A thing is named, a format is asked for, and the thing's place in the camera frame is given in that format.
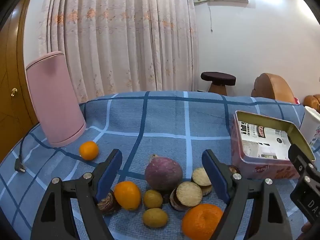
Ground wooden door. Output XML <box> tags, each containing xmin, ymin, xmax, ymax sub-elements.
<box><xmin>0</xmin><ymin>0</ymin><xmax>40</xmax><ymax>163</ymax></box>

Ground black power cable with plug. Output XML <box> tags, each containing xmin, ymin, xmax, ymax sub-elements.
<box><xmin>15</xmin><ymin>135</ymin><xmax>29</xmax><ymax>173</ymax></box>

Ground pink rectangular tin box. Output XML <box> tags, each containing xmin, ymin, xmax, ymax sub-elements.
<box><xmin>230</xmin><ymin>110</ymin><xmax>316</xmax><ymax>180</ymax></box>

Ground blue checked blanket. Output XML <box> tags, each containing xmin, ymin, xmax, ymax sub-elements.
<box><xmin>0</xmin><ymin>91</ymin><xmax>320</xmax><ymax>240</ymax></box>

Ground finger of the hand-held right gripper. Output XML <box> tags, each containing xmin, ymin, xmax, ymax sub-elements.
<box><xmin>287</xmin><ymin>143</ymin><xmax>320</xmax><ymax>181</ymax></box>

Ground floral pink curtain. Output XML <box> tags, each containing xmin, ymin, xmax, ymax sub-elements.
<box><xmin>37</xmin><ymin>0</ymin><xmax>200</xmax><ymax>103</ymax></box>

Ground white cup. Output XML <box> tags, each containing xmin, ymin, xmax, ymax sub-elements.
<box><xmin>299</xmin><ymin>106</ymin><xmax>320</xmax><ymax>153</ymax></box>

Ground wooden stool dark cushion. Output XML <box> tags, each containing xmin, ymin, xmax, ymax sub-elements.
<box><xmin>200</xmin><ymin>71</ymin><xmax>237</xmax><ymax>96</ymax></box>

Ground large orange mandarin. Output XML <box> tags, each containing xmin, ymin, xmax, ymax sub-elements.
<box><xmin>182</xmin><ymin>203</ymin><xmax>224</xmax><ymax>240</ymax></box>

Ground carved wooden furniture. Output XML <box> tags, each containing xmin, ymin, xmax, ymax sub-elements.
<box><xmin>303</xmin><ymin>94</ymin><xmax>320</xmax><ymax>113</ymax></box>

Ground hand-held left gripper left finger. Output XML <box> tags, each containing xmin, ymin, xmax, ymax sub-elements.
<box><xmin>30</xmin><ymin>149</ymin><xmax>123</xmax><ymax>240</ymax></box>

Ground oval orange citrus fruit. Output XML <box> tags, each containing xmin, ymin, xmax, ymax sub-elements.
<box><xmin>114</xmin><ymin>181</ymin><xmax>142</xmax><ymax>211</ymax></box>

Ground pink cylindrical appliance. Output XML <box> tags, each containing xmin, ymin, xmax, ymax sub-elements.
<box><xmin>26</xmin><ymin>51</ymin><xmax>87</xmax><ymax>148</ymax></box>

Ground small yellow-green fruit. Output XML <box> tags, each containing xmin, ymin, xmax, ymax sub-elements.
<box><xmin>143</xmin><ymin>189</ymin><xmax>163</xmax><ymax>209</ymax></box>
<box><xmin>142</xmin><ymin>208</ymin><xmax>168</xmax><ymax>228</ymax></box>

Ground small round orange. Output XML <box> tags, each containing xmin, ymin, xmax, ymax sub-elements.
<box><xmin>79</xmin><ymin>141</ymin><xmax>99</xmax><ymax>161</ymax></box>

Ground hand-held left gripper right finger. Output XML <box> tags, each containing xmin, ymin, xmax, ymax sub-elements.
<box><xmin>201</xmin><ymin>149</ymin><xmax>293</xmax><ymax>240</ymax></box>

